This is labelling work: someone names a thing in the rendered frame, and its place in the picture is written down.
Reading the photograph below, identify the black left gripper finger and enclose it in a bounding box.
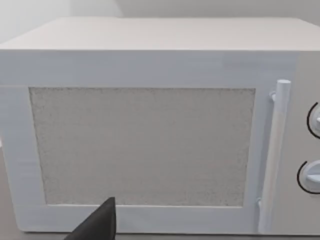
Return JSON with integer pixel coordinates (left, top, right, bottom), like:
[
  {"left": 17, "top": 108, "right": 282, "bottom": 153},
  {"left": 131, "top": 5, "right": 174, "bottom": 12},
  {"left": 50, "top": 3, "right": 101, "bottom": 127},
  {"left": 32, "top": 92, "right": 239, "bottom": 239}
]
[{"left": 63, "top": 196, "right": 118, "bottom": 240}]

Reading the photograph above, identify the pale microwave door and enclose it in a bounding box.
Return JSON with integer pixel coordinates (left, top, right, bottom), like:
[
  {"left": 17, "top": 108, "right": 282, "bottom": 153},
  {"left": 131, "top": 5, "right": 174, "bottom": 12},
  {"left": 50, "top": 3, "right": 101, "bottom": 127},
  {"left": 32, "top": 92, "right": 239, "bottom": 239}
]
[{"left": 0, "top": 49, "right": 298, "bottom": 235}]

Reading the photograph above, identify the pale microwave oven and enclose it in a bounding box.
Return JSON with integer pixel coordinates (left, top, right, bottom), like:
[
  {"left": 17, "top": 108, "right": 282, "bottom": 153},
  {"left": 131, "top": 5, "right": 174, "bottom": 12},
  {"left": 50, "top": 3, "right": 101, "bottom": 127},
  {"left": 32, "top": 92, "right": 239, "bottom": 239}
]
[{"left": 0, "top": 16, "right": 320, "bottom": 236}]

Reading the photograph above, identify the white microwave knob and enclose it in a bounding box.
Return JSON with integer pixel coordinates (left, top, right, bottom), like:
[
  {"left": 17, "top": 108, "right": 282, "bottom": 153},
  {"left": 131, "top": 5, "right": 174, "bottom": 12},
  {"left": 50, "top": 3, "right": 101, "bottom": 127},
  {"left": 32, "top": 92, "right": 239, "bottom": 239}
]
[
  {"left": 306, "top": 101, "right": 320, "bottom": 140},
  {"left": 296, "top": 159, "right": 320, "bottom": 195}
]

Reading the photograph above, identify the white microwave door handle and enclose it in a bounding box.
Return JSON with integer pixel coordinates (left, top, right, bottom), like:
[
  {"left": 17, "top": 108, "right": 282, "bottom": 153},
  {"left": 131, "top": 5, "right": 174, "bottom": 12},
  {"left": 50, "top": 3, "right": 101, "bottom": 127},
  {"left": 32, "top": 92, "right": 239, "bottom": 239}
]
[{"left": 256, "top": 79, "right": 291, "bottom": 233}]

